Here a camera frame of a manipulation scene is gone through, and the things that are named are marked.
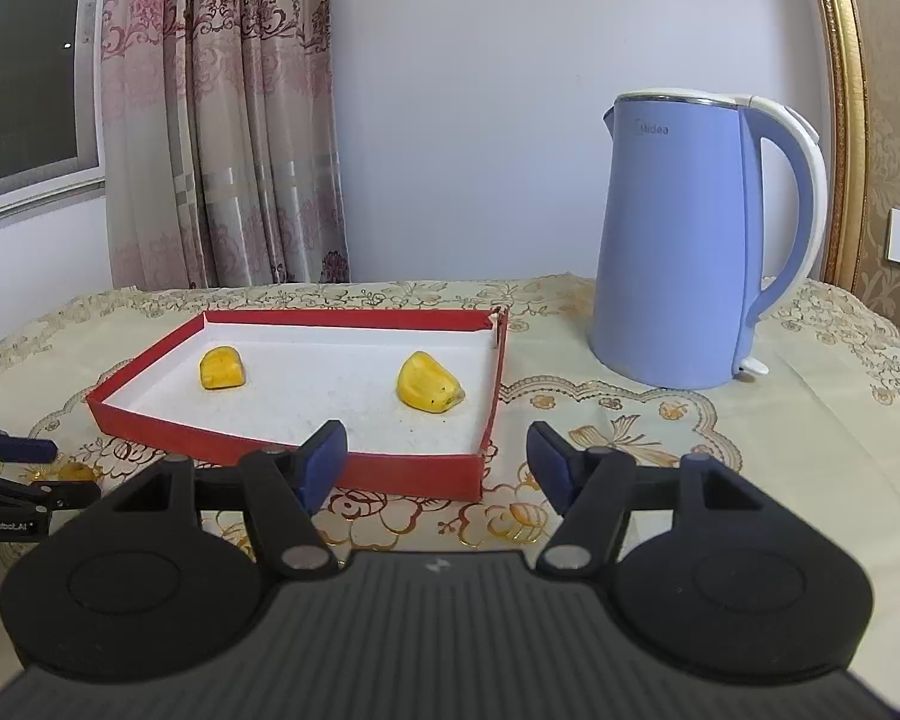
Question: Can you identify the window with white frame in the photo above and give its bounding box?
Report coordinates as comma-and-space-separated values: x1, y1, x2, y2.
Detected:
0, 0, 110, 230

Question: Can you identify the pink floral curtain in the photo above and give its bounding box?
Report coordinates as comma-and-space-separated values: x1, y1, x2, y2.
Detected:
101, 0, 351, 291

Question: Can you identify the gold ornate frame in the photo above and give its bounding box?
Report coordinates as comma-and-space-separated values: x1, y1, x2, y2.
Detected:
802, 0, 871, 293

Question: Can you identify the blue electric kettle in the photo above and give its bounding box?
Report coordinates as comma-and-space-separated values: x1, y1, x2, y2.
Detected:
586, 90, 830, 391

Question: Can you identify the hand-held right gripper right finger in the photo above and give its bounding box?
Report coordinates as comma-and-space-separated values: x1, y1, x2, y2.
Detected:
526, 421, 777, 578

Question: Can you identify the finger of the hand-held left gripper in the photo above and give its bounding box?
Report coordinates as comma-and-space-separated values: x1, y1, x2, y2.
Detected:
0, 469, 103, 517
0, 415, 58, 464

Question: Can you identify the large yellow jackfruit piece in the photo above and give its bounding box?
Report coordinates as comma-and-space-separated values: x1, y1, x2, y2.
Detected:
396, 351, 466, 413

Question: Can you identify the small yellow jackfruit piece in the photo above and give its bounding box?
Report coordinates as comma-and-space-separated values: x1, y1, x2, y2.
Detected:
199, 346, 247, 391

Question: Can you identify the red cardboard tray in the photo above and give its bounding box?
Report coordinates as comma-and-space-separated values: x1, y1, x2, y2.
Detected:
86, 305, 511, 502

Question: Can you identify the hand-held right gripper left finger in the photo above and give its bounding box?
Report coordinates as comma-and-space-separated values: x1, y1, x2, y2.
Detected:
112, 420, 347, 578

